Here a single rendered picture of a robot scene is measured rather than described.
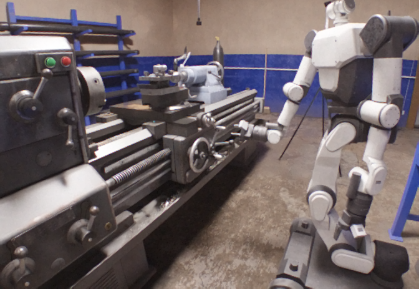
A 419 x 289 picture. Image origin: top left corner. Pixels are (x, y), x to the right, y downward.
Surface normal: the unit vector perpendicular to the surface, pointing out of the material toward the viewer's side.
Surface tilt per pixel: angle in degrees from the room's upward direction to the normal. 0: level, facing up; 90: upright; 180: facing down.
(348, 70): 99
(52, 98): 90
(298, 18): 90
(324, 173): 90
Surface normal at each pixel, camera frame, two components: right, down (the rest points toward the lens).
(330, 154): -0.47, 0.26
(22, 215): 0.46, -0.74
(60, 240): 0.88, 0.13
